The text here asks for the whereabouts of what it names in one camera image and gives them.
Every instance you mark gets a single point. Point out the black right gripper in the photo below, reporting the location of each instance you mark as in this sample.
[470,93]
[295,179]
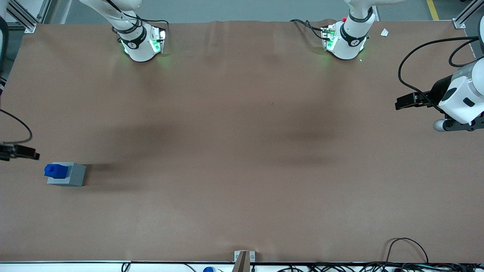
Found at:
[5,152]

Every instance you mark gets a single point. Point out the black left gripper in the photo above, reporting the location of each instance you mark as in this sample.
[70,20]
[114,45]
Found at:
[439,90]

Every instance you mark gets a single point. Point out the blue block part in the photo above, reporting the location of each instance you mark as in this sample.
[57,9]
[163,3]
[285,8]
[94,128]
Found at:
[56,170]

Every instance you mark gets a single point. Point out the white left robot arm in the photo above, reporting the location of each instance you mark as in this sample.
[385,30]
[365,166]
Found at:
[463,94]

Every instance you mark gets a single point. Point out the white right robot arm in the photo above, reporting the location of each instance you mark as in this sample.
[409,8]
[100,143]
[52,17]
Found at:
[140,49]

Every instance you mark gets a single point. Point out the gray square base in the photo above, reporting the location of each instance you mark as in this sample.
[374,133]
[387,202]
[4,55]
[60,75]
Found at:
[77,175]

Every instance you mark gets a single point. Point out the white paper scrap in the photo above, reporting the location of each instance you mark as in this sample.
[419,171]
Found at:
[384,32]

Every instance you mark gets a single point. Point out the brown table mat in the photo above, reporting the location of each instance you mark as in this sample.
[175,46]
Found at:
[242,151]

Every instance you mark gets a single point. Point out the blue round cap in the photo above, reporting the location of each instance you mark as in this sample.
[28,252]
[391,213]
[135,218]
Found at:
[208,269]

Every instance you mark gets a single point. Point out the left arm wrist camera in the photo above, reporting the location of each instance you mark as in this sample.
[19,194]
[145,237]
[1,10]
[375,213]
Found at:
[439,125]

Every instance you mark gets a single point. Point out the aluminium frame profile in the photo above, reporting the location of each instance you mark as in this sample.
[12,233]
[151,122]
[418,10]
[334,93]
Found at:
[22,17]
[463,17]

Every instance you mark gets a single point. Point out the metal table bracket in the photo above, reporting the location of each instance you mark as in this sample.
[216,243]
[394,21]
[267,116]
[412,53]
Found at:
[237,256]

